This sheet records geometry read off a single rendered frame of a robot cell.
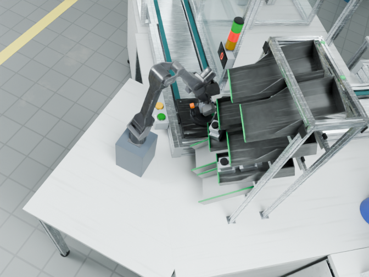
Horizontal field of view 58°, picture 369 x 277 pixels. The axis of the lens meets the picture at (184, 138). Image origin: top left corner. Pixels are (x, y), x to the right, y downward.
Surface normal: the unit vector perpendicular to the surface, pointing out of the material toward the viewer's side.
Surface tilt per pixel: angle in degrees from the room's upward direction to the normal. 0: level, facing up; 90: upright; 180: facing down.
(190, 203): 0
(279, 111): 25
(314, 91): 90
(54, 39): 0
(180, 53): 0
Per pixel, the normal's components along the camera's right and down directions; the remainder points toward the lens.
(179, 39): 0.15, -0.53
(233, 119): -0.28, -0.50
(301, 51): 0.02, 0.85
